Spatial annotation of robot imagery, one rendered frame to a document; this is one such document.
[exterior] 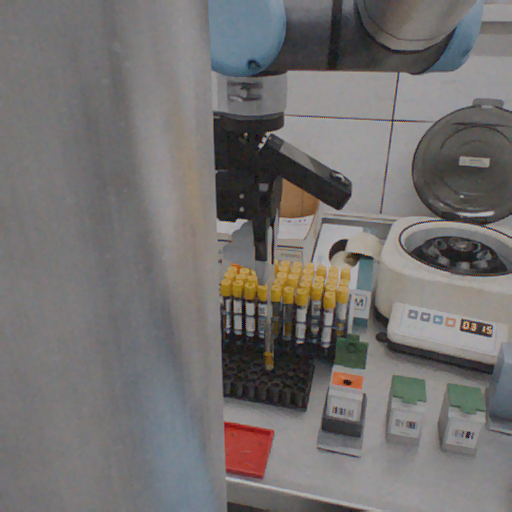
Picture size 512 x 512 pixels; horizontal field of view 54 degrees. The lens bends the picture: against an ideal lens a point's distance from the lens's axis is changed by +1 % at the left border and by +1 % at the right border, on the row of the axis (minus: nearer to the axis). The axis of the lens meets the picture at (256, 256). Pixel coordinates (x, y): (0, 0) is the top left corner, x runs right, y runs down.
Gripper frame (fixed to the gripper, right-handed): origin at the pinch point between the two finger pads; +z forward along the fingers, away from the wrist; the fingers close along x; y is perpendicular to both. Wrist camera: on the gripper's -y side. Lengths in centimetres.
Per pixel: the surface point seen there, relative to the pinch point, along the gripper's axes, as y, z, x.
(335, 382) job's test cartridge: -9.8, 10.0, 6.8
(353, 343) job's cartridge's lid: -11.4, 6.6, 3.2
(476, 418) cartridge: -26.2, 12.1, 6.7
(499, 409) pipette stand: -30.3, 15.3, 1.1
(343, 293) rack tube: -9.4, 6.3, -7.6
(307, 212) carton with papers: 0.6, 10.2, -43.8
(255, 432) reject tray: -0.6, 17.5, 9.8
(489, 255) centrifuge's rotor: -31.7, 6.8, -25.3
